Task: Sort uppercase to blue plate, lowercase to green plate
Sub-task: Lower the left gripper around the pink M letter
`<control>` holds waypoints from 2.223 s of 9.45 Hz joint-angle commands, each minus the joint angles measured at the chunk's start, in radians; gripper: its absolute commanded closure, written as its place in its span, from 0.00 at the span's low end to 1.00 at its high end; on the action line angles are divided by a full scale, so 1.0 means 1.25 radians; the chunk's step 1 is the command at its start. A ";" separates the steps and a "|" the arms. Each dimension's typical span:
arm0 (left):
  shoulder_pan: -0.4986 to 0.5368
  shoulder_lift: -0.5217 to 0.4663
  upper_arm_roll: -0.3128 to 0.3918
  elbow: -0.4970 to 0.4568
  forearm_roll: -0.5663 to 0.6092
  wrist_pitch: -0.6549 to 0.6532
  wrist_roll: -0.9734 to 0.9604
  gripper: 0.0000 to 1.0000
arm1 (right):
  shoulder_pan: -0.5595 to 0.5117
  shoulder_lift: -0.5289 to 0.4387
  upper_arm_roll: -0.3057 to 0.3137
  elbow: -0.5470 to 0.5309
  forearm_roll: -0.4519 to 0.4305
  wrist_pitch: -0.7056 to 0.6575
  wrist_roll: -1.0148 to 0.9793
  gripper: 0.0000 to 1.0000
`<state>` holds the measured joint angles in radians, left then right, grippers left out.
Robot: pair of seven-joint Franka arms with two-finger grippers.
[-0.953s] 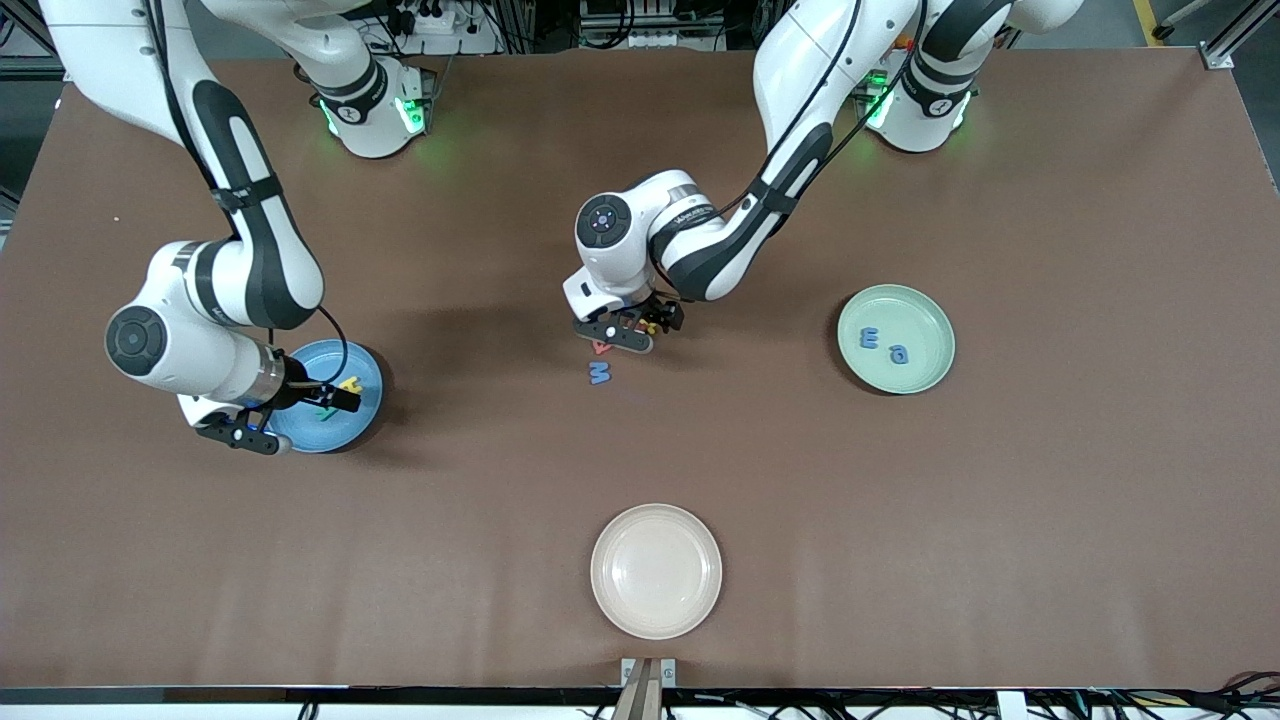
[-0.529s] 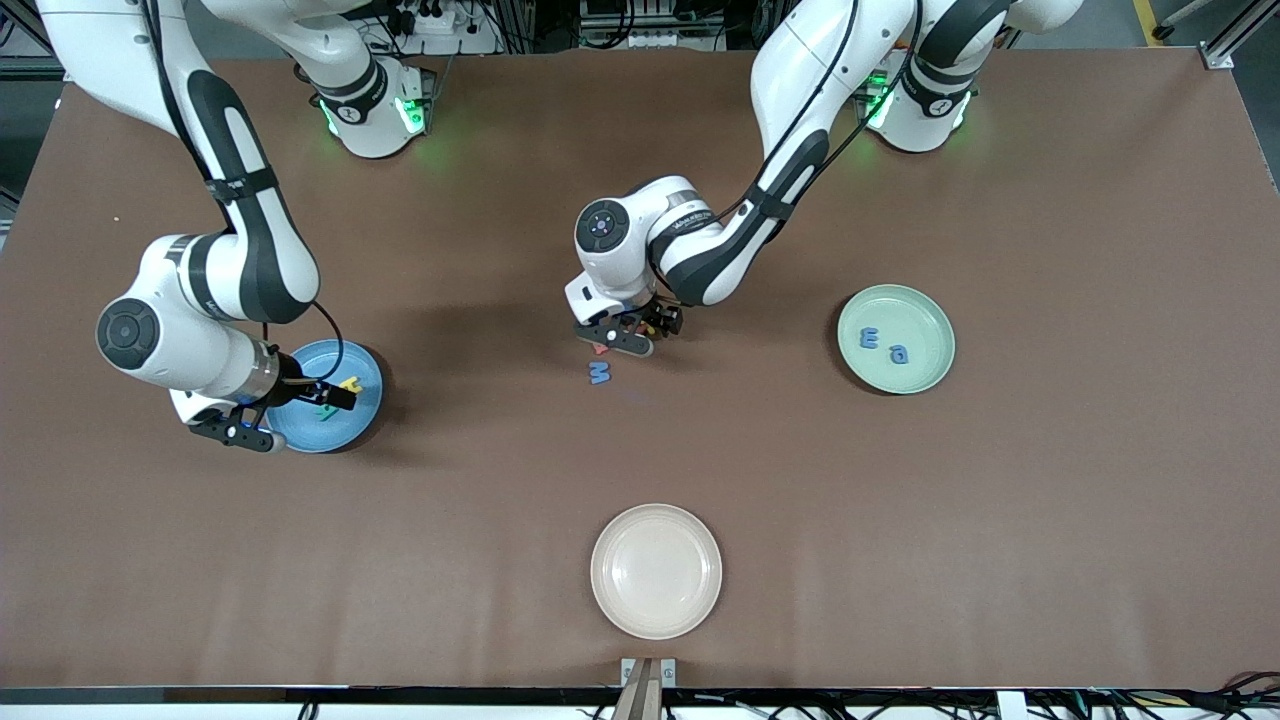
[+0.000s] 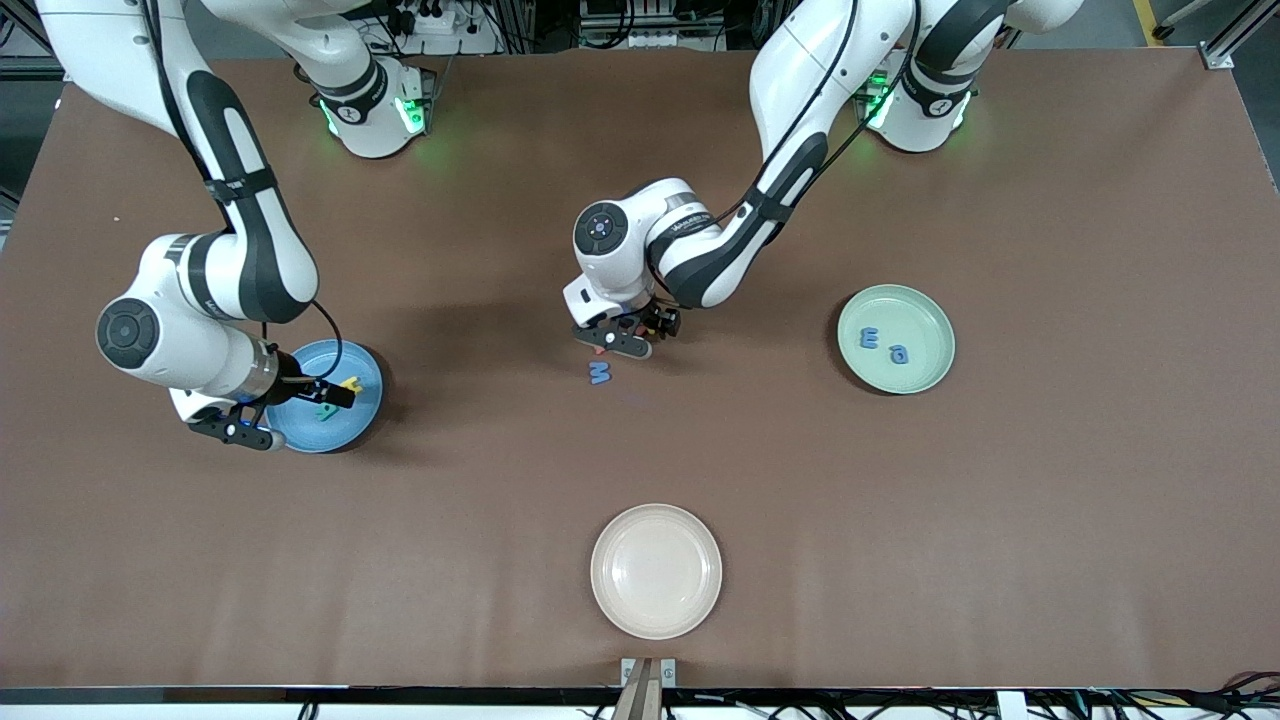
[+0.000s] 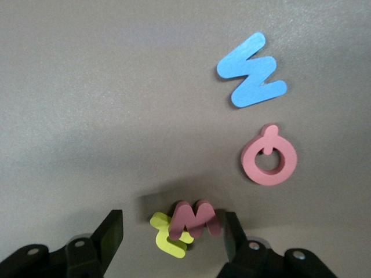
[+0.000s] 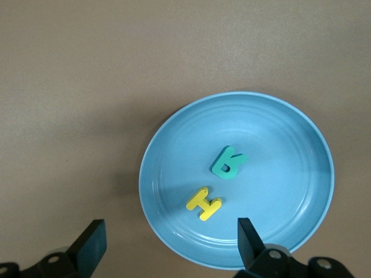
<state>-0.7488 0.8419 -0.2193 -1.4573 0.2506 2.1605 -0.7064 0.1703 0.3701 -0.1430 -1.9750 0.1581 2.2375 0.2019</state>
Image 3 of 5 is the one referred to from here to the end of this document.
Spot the white power strip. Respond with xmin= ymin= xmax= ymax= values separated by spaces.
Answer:
xmin=628 ymin=28 xmax=723 ymax=51
xmin=400 ymin=0 xmax=504 ymax=57

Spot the aluminium frame profile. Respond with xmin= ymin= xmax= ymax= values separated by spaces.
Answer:
xmin=1198 ymin=0 xmax=1280 ymax=71
xmin=0 ymin=0 xmax=113 ymax=83

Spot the grey metal bracket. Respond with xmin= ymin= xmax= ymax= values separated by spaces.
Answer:
xmin=620 ymin=657 xmax=678 ymax=689

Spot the blue plate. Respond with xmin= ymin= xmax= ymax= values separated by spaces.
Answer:
xmin=265 ymin=339 xmax=385 ymax=454

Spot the green plate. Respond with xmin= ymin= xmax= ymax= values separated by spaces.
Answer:
xmin=837 ymin=284 xmax=957 ymax=395

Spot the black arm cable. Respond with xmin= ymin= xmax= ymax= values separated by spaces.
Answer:
xmin=645 ymin=0 xmax=921 ymax=311
xmin=140 ymin=0 xmax=344 ymax=381

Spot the cream plate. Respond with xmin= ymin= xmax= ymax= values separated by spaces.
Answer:
xmin=590 ymin=503 xmax=723 ymax=641

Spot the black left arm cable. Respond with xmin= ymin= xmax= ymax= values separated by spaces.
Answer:
xmin=645 ymin=0 xmax=921 ymax=311

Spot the black table edge rail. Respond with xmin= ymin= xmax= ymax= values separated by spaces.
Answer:
xmin=0 ymin=684 xmax=1280 ymax=707

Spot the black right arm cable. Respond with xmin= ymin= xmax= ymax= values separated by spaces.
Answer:
xmin=140 ymin=0 xmax=344 ymax=381

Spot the wooden post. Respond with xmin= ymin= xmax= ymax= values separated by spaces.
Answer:
xmin=611 ymin=660 xmax=663 ymax=720

